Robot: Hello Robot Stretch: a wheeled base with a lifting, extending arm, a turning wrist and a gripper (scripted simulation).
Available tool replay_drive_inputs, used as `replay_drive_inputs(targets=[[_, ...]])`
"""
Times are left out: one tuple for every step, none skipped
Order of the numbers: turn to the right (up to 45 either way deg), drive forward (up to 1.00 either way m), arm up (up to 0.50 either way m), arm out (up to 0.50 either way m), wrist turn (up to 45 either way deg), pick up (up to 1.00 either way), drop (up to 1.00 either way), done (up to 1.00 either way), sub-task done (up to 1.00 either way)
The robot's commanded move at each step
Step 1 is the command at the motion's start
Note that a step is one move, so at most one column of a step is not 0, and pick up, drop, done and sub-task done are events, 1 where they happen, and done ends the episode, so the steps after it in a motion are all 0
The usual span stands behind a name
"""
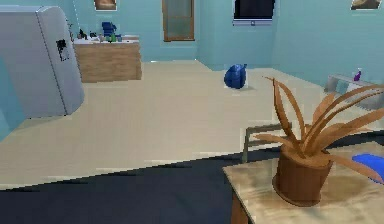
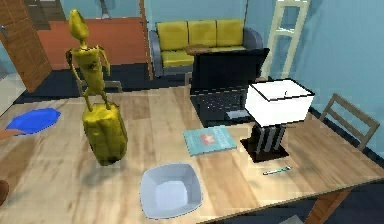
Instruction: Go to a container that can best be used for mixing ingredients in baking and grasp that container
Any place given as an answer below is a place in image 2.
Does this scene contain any wooden dining table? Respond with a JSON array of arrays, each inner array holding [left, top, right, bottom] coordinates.
[[0, 83, 384, 224]]

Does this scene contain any black laptop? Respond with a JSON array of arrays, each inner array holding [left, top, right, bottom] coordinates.
[[189, 47, 271, 129]]

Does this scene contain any wooden chair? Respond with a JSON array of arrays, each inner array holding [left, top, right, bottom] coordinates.
[[76, 79, 124, 97], [319, 92, 381, 153]]

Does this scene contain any teal book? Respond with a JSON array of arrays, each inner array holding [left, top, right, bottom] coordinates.
[[182, 125, 238, 157]]

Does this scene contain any yellow cushion grey sofa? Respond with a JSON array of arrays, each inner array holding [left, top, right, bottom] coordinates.
[[148, 18, 264, 78]]

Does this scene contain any teal pen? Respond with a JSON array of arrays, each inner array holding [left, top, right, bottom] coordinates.
[[262, 165, 293, 176]]

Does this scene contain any blue plate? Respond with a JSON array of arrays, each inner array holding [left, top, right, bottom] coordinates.
[[5, 107, 62, 135]]

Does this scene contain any yellow figure statue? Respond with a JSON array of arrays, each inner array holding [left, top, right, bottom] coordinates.
[[65, 9, 129, 167]]

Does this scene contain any cream ladder shelf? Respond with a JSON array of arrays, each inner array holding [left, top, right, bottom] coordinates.
[[260, 0, 312, 80]]

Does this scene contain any brown wooden room door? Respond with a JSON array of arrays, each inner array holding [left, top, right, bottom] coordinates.
[[0, 0, 54, 94]]

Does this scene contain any white shade table lamp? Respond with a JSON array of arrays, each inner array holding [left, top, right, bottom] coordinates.
[[239, 77, 316, 164]]

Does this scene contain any pale grey square bowl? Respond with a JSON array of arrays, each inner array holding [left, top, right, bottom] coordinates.
[[139, 162, 204, 220]]

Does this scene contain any small brown coffee table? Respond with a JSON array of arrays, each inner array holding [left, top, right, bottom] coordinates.
[[183, 44, 214, 57]]

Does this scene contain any orange brown cabinet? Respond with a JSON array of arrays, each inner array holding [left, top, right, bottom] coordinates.
[[35, 17, 150, 71]]

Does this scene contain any brown round object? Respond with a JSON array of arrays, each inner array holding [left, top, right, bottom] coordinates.
[[0, 179, 10, 207]]

